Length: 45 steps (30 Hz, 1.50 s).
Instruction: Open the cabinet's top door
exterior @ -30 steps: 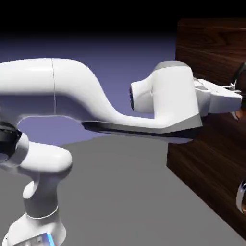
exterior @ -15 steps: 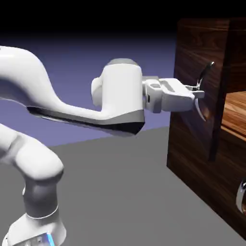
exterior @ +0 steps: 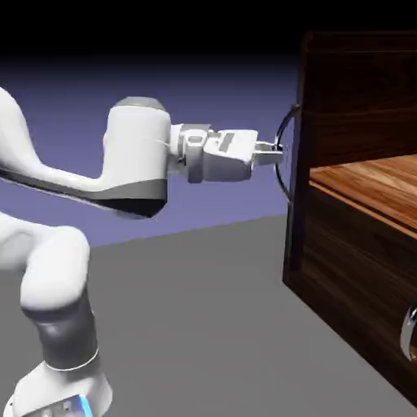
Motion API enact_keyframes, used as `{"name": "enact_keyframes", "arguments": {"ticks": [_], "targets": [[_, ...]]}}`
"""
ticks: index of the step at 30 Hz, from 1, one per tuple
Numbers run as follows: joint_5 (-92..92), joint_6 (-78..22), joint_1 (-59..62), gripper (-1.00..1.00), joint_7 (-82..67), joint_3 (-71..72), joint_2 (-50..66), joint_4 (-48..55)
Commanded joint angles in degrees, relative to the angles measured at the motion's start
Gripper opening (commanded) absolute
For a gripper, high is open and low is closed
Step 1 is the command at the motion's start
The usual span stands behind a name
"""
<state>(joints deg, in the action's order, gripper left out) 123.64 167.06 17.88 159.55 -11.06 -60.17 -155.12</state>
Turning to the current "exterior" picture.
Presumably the thick curved metal handle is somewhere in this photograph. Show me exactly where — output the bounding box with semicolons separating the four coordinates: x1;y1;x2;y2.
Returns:
399;305;417;363

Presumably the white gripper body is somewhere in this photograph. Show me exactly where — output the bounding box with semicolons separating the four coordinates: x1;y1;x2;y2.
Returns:
202;129;261;183

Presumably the thin curved metal door handle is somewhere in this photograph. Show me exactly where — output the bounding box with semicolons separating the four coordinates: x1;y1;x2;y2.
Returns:
274;103;302;205

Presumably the tall dark wood cabinet door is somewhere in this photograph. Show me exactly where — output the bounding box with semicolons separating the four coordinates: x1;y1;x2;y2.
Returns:
282;30;313;288

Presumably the wide dark wood cabinet front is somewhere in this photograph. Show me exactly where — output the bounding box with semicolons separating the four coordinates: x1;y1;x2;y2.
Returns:
301;181;417;409

